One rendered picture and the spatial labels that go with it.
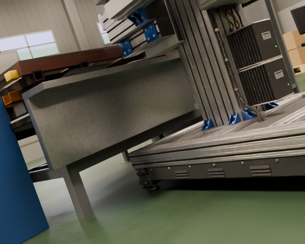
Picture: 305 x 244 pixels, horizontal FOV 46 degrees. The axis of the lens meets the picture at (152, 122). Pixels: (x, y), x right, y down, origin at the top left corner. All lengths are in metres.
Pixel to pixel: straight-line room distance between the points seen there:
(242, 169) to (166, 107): 1.00
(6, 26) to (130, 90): 8.51
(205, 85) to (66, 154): 0.75
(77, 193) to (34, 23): 9.06
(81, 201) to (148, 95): 0.75
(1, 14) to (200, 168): 9.36
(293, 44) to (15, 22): 6.98
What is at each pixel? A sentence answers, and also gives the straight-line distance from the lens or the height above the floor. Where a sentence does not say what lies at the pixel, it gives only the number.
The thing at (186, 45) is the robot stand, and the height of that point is 0.66.
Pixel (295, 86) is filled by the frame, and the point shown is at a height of 0.17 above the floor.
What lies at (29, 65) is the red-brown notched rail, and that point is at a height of 0.81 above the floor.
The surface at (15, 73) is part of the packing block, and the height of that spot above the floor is 0.80.
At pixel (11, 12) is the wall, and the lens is 10.65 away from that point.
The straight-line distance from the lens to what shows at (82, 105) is 1.86.
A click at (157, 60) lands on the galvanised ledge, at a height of 0.66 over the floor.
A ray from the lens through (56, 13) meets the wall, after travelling 11.08.
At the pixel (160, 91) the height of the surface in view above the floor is 0.49.
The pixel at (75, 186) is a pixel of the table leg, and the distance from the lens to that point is 1.88.
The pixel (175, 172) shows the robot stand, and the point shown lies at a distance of 1.69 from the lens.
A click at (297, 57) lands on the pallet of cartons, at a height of 0.31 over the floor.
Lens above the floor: 0.46
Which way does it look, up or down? 3 degrees down
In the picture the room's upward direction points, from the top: 19 degrees counter-clockwise
